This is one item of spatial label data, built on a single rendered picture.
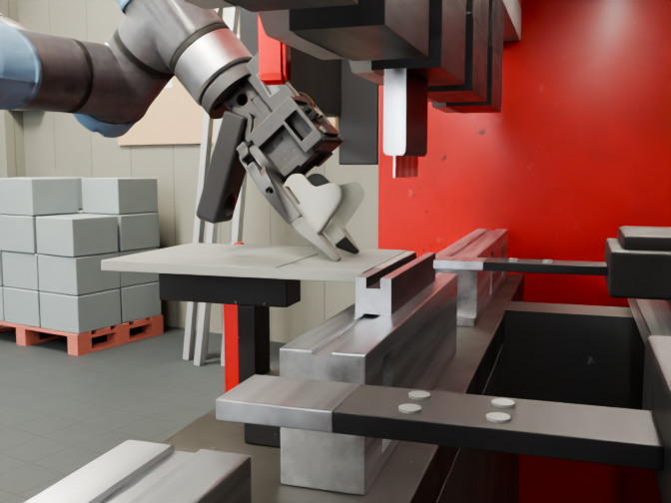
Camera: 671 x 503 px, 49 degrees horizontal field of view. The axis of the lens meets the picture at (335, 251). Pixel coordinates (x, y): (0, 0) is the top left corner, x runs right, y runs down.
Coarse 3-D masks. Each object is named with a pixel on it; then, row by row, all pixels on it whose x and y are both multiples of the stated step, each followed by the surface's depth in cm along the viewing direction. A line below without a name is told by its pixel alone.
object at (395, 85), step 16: (384, 80) 65; (400, 80) 65; (416, 80) 69; (384, 96) 66; (400, 96) 65; (416, 96) 69; (384, 112) 66; (400, 112) 65; (416, 112) 70; (384, 128) 66; (400, 128) 65; (416, 128) 70; (384, 144) 66; (400, 144) 66; (416, 144) 70; (400, 160) 68; (416, 160) 75; (400, 176) 68; (416, 176) 75
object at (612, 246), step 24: (624, 240) 60; (648, 240) 59; (456, 264) 67; (480, 264) 67; (504, 264) 66; (528, 264) 65; (552, 264) 65; (576, 264) 65; (600, 264) 65; (624, 264) 59; (648, 264) 58; (624, 288) 59; (648, 288) 59
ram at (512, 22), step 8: (504, 0) 114; (512, 0) 127; (520, 0) 144; (504, 8) 118; (512, 8) 128; (520, 8) 145; (504, 16) 124; (512, 16) 128; (520, 16) 145; (504, 24) 130; (512, 24) 131; (520, 24) 146; (504, 32) 138; (512, 32) 138; (520, 32) 147; (504, 40) 147; (512, 40) 147
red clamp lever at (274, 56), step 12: (264, 36) 56; (264, 48) 57; (276, 48) 56; (288, 48) 57; (264, 60) 57; (276, 60) 56; (288, 60) 57; (264, 72) 57; (276, 72) 57; (288, 72) 57; (276, 84) 57
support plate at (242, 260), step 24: (120, 264) 71; (144, 264) 70; (168, 264) 70; (192, 264) 69; (216, 264) 68; (240, 264) 68; (264, 264) 68; (288, 264) 68; (312, 264) 68; (336, 264) 68; (360, 264) 68
